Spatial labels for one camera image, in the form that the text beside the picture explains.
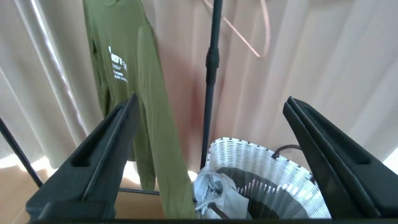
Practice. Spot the black clothes rack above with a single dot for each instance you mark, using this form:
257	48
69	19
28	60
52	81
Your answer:
213	62

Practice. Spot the pink clothes hanger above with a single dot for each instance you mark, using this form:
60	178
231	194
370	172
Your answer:
245	42

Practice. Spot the beige curtain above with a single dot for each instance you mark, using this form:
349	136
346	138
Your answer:
326	62

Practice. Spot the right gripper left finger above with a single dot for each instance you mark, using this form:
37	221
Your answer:
62	189

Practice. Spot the green printed shirt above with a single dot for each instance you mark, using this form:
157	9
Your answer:
149	93

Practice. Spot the pale grey garment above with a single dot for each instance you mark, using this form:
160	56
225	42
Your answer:
224	196

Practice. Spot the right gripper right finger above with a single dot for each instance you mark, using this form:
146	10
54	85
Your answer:
348	177

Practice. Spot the white laundry basket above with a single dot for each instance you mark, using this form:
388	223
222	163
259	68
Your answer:
280	174

